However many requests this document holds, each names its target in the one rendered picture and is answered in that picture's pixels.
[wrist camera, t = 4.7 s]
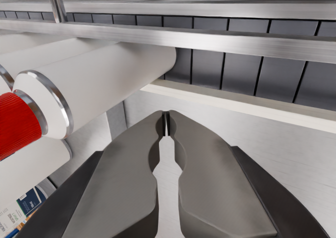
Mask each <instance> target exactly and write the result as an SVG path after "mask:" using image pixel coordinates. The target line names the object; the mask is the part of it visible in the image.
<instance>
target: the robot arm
mask: <svg viewBox="0 0 336 238"><path fill-rule="evenodd" d="M166 125H167V135H168V136H170V137H171V139H172V140H173V141H174V160H175V162H176V163H177V164H178V166H179V167H180V168H181V170H182V174H181V175H180V177H179V179H178V212H179V221H180V229H181V232H182V234H183V235H184V237H185V238H330V236H329V235H328V234H327V232H326V231H325V230H324V228H323V227H322V226H321V225H320V223H319V222H318V221H317V220H316V219H315V217H314V216H313V215H312V214H311V213H310V212H309V211H308V209H307V208H306V207H305V206H304V205H303V204H302V203H301V202H300V201H299V200H298V199H297V198H296V197H295V196H294V195H293V194H292V193H291V192H289V191H288V190H287V189H286V188H285V187H284V186H283V185H282V184H280V183H279V182H278V181H277V180H276V179H275V178H274V177H272V176H271V175H270V174H269V173H268V172H267V171H265V170H264V169H263V168H262V167H261V166H260V165H259V164H257V163H256V162H255V161H254V160H253V159H252V158H251V157H249V156H248V155H247V154H246V153H245V152H244V151H243V150H241V149H240V148H239V147H238V146H230V145H229V144H228V143H227V142H226V141H225V140H224V139H222V138H221V137H220V136H219V135H217V134H216V133H215V132H213V131H212V130H210V129H208V128H207V127H205V126H203V125H201V124H200V123H198V122H196V121H194V120H192V119H191V118H189V117H187V116H185V115H183V114H182V113H180V112H178V111H175V110H168V111H163V110H158V111H155V112H153V113H152V114H150V115H148V116H147V117H145V118H144V119H143V120H141V121H139V122H138V123H136V124H135V125H133V126H131V127H130V128H128V129H127V130H125V131H124V132H122V133H121V134H120V135H118V136H117V137H116V138H115V139H114V140H113V141H111V142H110V143H109V144H108V145H107V146H106V147H105V148H104V149H103V150H102V151H95V152H94V153H93V154H92V155H91V156H90V157H89V158H88V159H87V160H86V161H85V162H84V163H83V164H82V165H81V166H80V167H79V168H78V169H77V170H76V171H75V172H74V173H73V174H72V175H71V176H70V177H69V178H68V179H67V180H66V181H65V182H64V183H63V184H62V185H61V186H60V187H59V188H58V189H57V190H56V191H55V192H54V193H52V194H51V195H50V196H49V197H48V198H47V199H46V200H45V201H44V203H43V204H42V205H41V206H40V207H39V208H38V209H37V210H36V211H35V212H34V214H33V215H32V216H31V217H30V218H29V219H28V221H27V222H26V223H25V224H24V226H23V227H22V228H21V230H20V231H19V232H18V234H17V235H16V236H15V238H155V236H156V234H157V232H158V223H159V198H158V185H157V179H156V177H155V176H154V175H153V171H154V169H155V168H156V166H157V165H158V164H159V162H160V148H159V142H160V140H161V139H162V138H163V136H166Z"/></svg>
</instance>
